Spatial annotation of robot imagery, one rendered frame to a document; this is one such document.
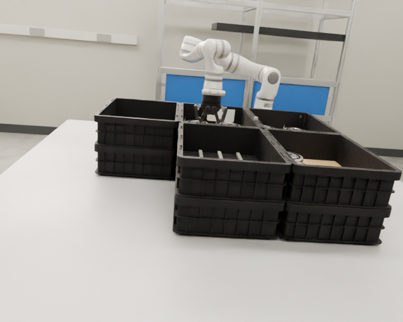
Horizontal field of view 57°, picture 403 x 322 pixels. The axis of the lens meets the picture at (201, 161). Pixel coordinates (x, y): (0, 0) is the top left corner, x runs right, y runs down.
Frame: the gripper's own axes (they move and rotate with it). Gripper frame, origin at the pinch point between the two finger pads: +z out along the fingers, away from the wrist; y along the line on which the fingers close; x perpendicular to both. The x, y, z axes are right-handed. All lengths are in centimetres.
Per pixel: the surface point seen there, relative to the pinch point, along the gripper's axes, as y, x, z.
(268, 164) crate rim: -11, 60, -6
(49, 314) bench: 34, 90, 17
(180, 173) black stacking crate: 11, 58, -1
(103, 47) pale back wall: 99, -272, -15
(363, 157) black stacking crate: -46, 40, -4
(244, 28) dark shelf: -38, -192, -46
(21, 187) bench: 63, 34, 17
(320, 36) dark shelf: -108, -194, -45
